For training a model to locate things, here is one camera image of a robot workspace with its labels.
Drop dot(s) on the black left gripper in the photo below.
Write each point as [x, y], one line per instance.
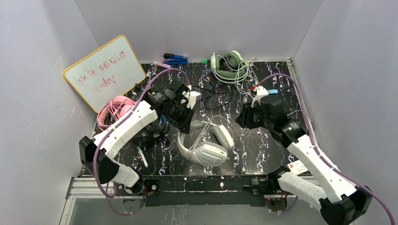
[184, 117]

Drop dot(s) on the white headphones with cable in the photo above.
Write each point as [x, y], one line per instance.
[214, 142]

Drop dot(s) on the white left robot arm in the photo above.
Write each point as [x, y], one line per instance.
[97, 154]

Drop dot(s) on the white green marker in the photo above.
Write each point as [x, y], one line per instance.
[143, 157]

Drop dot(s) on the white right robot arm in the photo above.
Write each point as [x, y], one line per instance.
[339, 201]

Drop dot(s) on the pink marker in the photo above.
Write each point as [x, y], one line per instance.
[160, 64]

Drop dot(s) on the light blue marker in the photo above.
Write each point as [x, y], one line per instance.
[270, 92]

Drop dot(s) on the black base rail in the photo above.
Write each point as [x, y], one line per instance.
[222, 190]

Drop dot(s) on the green headphones with cable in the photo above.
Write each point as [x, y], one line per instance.
[233, 69]

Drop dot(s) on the blue black marker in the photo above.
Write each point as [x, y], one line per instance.
[173, 59]

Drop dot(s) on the yellow framed whiteboard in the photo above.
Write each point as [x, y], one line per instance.
[109, 71]

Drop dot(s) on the pink headphones with cable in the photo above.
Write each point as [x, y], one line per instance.
[117, 107]

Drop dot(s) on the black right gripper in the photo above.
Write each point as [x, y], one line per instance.
[245, 116]

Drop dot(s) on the black blue headphones with cable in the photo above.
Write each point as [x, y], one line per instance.
[153, 133]

